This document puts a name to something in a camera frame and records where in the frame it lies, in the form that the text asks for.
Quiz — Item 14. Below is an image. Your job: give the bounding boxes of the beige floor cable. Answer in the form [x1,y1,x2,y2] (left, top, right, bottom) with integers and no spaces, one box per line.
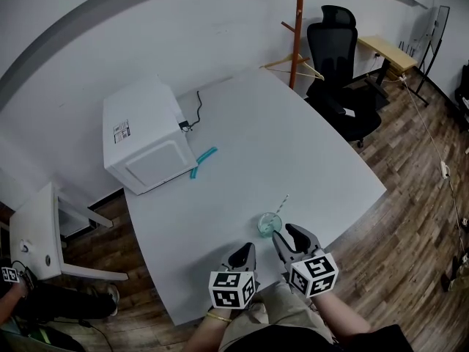
[399,75,469,263]

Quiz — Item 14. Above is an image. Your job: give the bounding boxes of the person's khaki trousers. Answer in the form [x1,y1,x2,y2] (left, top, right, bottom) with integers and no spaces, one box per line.
[219,280,334,352]

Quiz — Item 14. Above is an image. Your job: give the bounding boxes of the person's left forearm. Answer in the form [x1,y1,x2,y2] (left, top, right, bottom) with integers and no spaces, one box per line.
[182,306,235,352]

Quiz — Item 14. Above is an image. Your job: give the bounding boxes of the teal bent tube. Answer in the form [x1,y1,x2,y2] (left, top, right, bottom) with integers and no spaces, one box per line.
[190,145,218,181]

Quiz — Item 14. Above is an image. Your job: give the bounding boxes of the gold bracelet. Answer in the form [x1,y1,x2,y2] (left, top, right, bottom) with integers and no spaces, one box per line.
[204,312,232,324]

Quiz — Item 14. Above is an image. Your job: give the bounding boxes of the wooden clothes hanger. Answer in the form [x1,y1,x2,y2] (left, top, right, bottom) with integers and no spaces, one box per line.
[259,53,325,81]

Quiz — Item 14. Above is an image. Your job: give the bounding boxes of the person's right forearm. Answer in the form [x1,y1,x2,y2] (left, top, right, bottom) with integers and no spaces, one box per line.
[313,291,372,344]

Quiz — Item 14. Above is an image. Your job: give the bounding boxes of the black mesh office chair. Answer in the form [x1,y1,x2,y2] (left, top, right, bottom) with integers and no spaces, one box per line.
[306,4,383,149]

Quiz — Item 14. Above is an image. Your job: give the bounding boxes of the person's black shirt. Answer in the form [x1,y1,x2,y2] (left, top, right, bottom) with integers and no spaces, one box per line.
[219,324,415,352]

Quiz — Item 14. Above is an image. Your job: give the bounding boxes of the white side table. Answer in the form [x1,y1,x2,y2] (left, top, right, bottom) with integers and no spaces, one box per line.
[9,181,129,282]

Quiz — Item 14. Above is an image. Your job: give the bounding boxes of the wooden coat rack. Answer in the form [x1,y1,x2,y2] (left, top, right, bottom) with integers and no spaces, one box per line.
[281,0,312,90]

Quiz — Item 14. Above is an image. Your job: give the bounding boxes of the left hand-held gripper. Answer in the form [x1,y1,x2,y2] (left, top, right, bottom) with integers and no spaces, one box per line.
[208,243,257,310]

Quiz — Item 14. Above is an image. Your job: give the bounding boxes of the small wooden top desk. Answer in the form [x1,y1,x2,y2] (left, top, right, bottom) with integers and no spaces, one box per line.
[357,34,418,109]

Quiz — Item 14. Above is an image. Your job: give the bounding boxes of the striped paper straw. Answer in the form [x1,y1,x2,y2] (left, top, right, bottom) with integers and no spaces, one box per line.
[269,194,289,234]

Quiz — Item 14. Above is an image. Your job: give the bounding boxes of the black framed whiteboard stand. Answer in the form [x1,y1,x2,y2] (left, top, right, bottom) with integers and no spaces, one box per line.
[397,4,451,108]

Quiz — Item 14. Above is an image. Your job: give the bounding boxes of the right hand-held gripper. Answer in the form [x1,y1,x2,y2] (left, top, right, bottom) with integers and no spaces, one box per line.
[271,223,339,298]

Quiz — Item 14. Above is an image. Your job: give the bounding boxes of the cardboard boxes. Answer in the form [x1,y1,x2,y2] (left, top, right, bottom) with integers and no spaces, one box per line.
[386,62,407,82]

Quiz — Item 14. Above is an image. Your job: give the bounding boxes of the black microwave power cable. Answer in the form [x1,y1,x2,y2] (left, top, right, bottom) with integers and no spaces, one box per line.
[178,90,204,132]

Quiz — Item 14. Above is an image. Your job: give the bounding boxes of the white microwave oven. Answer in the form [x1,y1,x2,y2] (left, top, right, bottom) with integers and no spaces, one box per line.
[102,77,199,197]

